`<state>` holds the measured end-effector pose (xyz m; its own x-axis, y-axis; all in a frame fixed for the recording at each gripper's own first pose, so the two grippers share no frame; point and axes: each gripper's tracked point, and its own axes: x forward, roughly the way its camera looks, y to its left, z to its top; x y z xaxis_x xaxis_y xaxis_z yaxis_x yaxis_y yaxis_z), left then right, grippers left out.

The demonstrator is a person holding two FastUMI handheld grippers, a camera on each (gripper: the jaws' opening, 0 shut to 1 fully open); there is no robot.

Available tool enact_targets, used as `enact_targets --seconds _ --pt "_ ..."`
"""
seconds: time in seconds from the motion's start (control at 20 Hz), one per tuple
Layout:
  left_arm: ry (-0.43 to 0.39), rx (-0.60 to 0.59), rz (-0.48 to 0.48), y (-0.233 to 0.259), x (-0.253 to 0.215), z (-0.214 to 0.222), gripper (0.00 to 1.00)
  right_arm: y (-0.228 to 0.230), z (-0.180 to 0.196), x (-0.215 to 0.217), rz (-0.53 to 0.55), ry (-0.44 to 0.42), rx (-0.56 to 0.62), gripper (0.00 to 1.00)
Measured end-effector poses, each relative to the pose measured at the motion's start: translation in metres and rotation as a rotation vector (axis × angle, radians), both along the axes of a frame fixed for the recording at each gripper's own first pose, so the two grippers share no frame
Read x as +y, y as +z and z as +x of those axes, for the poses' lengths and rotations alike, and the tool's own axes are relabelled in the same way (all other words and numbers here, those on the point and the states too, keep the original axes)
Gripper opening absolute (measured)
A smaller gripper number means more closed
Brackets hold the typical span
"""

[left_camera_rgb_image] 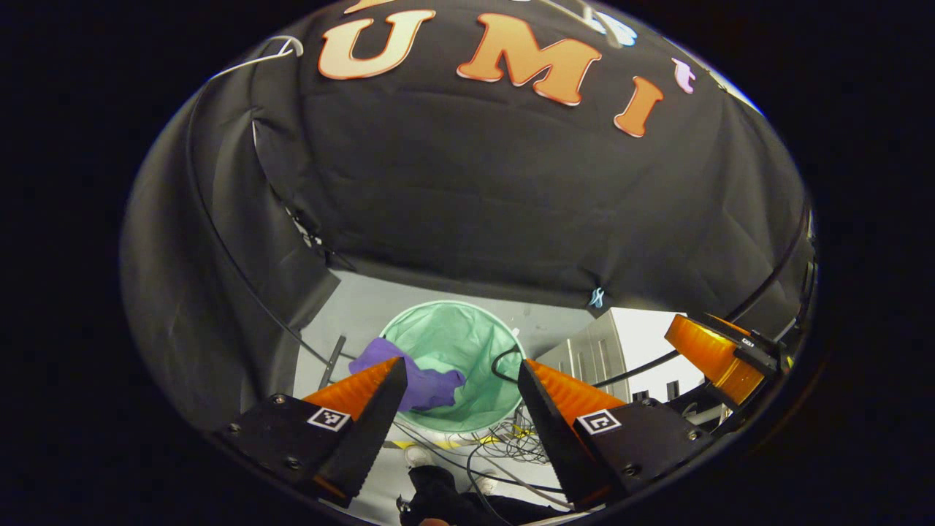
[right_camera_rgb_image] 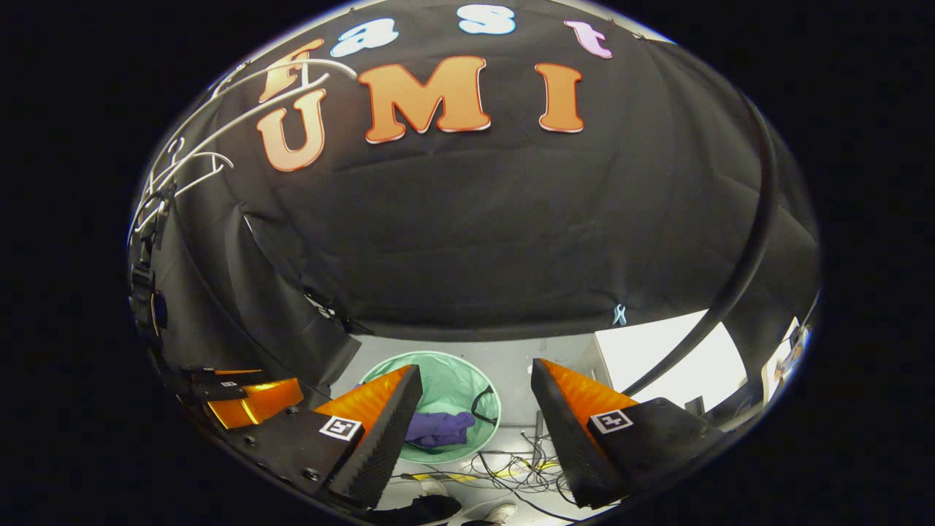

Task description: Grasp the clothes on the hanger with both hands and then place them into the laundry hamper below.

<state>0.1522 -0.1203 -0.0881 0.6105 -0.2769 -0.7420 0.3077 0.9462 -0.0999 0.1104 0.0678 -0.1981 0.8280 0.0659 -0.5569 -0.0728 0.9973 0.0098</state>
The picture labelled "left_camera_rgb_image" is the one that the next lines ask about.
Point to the white clothes hanger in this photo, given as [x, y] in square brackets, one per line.
[252, 62]

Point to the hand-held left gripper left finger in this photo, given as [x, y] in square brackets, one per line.
[372, 431]

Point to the purple jacket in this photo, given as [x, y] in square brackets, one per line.
[424, 383]

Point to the green laundry hamper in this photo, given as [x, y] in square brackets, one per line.
[460, 343]

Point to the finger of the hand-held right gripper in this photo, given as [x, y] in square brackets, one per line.
[712, 354]

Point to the person's dark clothing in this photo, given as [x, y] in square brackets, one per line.
[438, 497]

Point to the blue cloth clip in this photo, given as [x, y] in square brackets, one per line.
[596, 296]

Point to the black backdrop cloth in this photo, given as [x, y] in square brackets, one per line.
[475, 183]

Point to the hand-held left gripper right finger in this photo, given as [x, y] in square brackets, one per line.
[551, 438]

